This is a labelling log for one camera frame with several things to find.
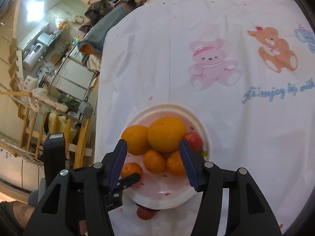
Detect white base cabinet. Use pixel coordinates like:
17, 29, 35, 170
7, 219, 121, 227
50, 59, 95, 99

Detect floral cloth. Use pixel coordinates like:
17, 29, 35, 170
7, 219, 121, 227
86, 53, 102, 72

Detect pile of clothes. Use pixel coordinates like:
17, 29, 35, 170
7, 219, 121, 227
84, 0, 153, 27

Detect person's left forearm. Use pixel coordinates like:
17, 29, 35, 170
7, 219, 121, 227
0, 200, 37, 236

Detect ceiling light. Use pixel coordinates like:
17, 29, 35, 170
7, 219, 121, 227
25, 0, 46, 18

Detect pink strawberry-shaped plate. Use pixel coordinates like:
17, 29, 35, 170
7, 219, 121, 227
121, 103, 212, 210

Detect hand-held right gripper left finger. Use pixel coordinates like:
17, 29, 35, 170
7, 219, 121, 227
22, 139, 128, 236

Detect white water heater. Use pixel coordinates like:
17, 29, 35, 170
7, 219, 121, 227
22, 33, 51, 70

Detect grey cushion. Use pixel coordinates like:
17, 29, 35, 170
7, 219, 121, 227
78, 5, 131, 56

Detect large orange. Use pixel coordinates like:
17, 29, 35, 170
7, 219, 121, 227
121, 125, 152, 156
147, 116, 187, 153

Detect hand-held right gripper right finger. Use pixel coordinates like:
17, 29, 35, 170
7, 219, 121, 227
179, 139, 282, 236

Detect string mop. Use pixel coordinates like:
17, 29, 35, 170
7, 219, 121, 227
0, 88, 68, 112

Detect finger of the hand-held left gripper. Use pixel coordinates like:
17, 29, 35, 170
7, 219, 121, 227
114, 173, 141, 190

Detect small mandarin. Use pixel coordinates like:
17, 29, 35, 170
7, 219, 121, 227
166, 150, 187, 177
143, 149, 167, 173
120, 162, 144, 181

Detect red cherry tomato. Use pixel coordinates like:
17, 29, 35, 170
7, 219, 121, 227
183, 131, 203, 153
136, 206, 155, 220

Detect white wall cabinets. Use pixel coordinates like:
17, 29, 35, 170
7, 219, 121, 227
17, 20, 51, 52

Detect grey dustpan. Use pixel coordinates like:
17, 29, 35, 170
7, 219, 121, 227
77, 101, 93, 122

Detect wooden rack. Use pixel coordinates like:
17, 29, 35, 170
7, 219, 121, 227
17, 101, 91, 168

